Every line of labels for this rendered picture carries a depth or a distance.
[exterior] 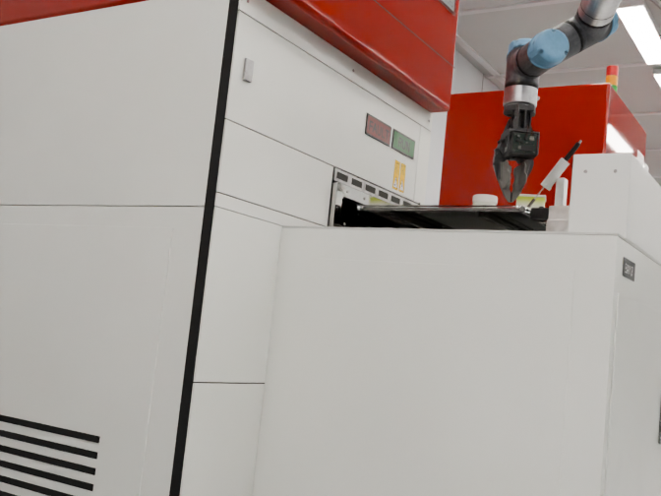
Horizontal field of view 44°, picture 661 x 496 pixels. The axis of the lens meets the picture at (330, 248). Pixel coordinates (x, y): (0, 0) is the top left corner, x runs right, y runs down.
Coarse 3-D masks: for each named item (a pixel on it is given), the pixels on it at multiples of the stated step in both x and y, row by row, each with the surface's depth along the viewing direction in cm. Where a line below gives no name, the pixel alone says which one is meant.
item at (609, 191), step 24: (576, 168) 136; (600, 168) 134; (624, 168) 132; (576, 192) 135; (600, 192) 133; (624, 192) 131; (648, 192) 144; (576, 216) 135; (600, 216) 133; (624, 216) 131; (648, 216) 144; (648, 240) 145
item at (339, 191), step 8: (336, 184) 173; (336, 192) 172; (344, 192) 175; (352, 192) 178; (360, 192) 181; (336, 200) 173; (352, 200) 179; (360, 200) 181; (368, 200) 184; (376, 200) 187; (336, 208) 173; (336, 216) 173; (328, 224) 172; (336, 224) 173; (344, 224) 175; (352, 224) 178; (360, 224) 181
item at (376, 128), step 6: (372, 120) 186; (372, 126) 186; (378, 126) 189; (384, 126) 191; (372, 132) 186; (378, 132) 189; (384, 132) 191; (390, 132) 194; (378, 138) 189; (384, 138) 191
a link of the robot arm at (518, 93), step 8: (512, 88) 183; (520, 88) 183; (528, 88) 183; (504, 96) 186; (512, 96) 183; (520, 96) 182; (528, 96) 182; (536, 96) 184; (504, 104) 186; (528, 104) 183; (536, 104) 184
